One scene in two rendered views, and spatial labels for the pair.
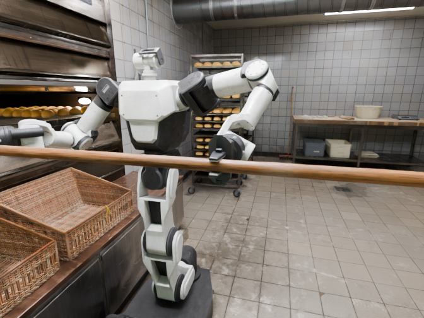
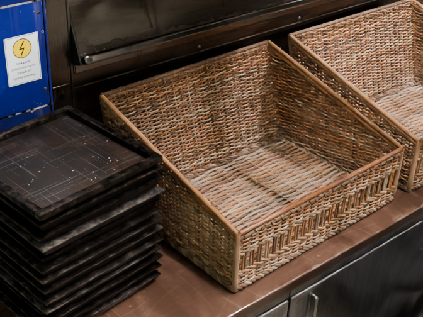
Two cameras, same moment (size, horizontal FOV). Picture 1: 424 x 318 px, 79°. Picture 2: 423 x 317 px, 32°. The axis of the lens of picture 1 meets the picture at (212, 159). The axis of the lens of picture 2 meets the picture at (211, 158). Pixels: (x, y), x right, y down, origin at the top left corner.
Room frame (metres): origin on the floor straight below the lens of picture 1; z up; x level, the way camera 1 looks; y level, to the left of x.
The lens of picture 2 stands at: (-0.54, 0.21, 1.61)
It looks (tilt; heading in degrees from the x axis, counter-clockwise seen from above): 31 degrees down; 34
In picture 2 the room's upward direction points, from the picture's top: 3 degrees clockwise
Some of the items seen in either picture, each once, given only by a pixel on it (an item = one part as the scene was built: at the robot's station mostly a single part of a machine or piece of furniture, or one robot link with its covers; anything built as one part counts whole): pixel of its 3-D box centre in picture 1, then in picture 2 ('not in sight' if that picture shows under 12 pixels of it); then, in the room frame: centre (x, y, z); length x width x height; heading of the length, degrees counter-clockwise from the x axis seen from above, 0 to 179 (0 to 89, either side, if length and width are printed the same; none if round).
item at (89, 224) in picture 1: (70, 205); (410, 83); (1.36, 0.82, 0.72); 0.56 x 0.49 x 0.28; 165
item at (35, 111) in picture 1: (41, 110); not in sight; (2.08, 1.37, 1.21); 0.61 x 0.48 x 0.06; 75
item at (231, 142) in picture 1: (224, 154); not in sight; (0.66, -0.04, 1.19); 0.12 x 0.10 x 0.13; 166
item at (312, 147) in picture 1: (313, 146); not in sight; (4.70, -1.91, 0.35); 0.50 x 0.36 x 0.24; 165
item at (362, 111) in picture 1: (367, 111); not in sight; (4.57, -2.75, 1.01); 0.43 x 0.42 x 0.21; 75
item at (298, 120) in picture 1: (354, 143); not in sight; (4.53, -2.58, 0.45); 2.20 x 0.80 x 0.90; 75
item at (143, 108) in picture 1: (159, 111); not in sight; (1.20, 0.24, 1.27); 0.34 x 0.30 x 0.36; 70
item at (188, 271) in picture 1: (173, 280); not in sight; (1.28, 0.23, 0.28); 0.21 x 0.20 x 0.13; 166
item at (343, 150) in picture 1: (337, 147); not in sight; (4.60, -2.31, 0.35); 0.50 x 0.36 x 0.24; 167
